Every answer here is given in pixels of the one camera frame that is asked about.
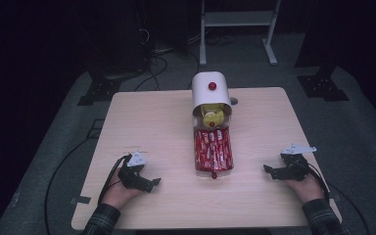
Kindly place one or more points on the pile of red snack packets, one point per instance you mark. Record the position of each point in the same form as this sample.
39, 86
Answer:
212, 150

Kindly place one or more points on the person's left hand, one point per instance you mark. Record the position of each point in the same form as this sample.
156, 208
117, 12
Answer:
119, 195

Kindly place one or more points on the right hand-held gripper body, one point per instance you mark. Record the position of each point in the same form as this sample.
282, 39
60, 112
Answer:
295, 166

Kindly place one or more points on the white metal stand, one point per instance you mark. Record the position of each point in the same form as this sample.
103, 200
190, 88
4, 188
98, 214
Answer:
238, 18

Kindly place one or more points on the black stand base plate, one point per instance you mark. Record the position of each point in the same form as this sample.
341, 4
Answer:
323, 85
99, 89

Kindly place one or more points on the grey tape strip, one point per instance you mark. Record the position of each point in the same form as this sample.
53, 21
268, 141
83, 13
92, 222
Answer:
82, 199

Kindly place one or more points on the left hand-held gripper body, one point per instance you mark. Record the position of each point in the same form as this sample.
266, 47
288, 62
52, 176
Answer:
131, 176

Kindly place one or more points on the person's right hand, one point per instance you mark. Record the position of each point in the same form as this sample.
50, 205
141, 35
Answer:
306, 191

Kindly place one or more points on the pile of yellow snack packets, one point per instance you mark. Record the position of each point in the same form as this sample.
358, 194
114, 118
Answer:
212, 115

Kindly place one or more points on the small drawer with red knob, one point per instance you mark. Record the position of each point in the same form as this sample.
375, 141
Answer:
211, 124

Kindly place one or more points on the small grey round object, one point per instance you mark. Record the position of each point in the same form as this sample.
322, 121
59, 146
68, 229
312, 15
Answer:
234, 101

